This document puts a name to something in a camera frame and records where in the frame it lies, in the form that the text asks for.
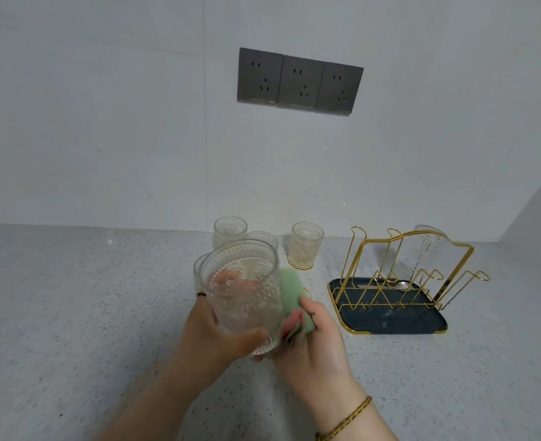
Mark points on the green cloth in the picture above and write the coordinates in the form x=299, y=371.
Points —
x=293, y=289

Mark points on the person's right forearm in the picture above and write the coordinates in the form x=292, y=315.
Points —
x=367, y=427

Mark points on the person's left forearm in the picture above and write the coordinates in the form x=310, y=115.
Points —
x=155, y=408

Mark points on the single embossed clear glass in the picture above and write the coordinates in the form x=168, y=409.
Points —
x=243, y=257
x=424, y=250

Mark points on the small clear round piece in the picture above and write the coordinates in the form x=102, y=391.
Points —
x=402, y=284

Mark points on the person's right hand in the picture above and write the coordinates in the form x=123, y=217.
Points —
x=321, y=358

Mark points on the cluster of embossed glasses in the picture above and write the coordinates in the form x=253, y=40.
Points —
x=307, y=245

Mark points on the person's left hand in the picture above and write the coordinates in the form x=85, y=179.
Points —
x=201, y=349

